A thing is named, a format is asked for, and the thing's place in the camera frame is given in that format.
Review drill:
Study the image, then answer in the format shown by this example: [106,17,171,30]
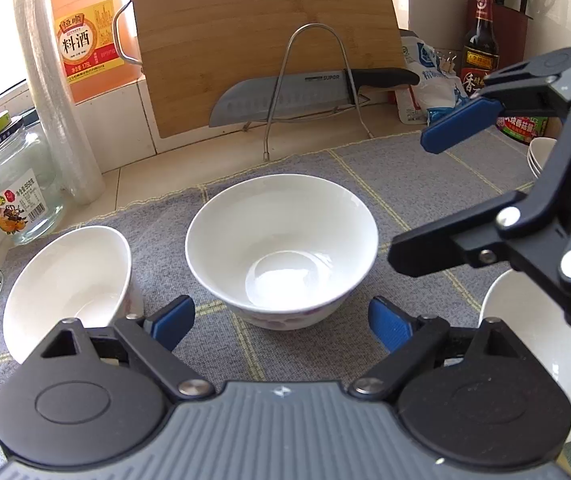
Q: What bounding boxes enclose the bamboo cutting board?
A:
[129,0,409,140]

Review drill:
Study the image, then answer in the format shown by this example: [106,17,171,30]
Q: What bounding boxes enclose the dark red knife block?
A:
[494,2,535,68]

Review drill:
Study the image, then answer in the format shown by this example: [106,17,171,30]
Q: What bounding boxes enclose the metal wire rack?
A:
[240,22,373,162]

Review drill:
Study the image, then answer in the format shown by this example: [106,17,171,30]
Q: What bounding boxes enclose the clear plastic wrap roll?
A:
[12,0,106,206]

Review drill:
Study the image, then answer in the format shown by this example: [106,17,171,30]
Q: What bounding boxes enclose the grey teal checked towel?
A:
[0,130,571,480]

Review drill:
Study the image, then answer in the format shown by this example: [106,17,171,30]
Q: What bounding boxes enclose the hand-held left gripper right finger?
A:
[348,295,535,403]

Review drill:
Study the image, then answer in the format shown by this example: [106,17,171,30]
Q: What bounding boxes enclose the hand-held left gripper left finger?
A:
[38,295,216,403]

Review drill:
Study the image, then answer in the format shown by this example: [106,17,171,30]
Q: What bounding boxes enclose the dark vinegar bottle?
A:
[462,0,501,107]

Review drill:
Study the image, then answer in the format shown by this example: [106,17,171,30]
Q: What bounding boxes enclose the glass jar with green lid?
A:
[0,112,66,246]

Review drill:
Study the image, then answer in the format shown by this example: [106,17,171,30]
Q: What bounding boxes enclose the kitchen knife with black handle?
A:
[208,67,420,129]

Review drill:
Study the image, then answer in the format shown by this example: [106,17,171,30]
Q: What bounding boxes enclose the green lid sauce jar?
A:
[496,114,552,147]

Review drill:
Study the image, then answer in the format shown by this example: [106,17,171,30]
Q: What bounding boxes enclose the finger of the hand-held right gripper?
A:
[388,109,571,329]
[421,57,571,156]

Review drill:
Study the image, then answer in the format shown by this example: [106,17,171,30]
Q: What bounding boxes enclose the white and blue salt bag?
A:
[398,30,472,127]

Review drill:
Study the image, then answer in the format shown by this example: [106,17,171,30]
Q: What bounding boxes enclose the white bowl with purple flowers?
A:
[478,267,571,444]
[185,174,379,331]
[2,226,144,364]

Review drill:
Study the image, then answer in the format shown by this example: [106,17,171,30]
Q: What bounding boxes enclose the orange cooking wine jug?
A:
[48,0,142,106]

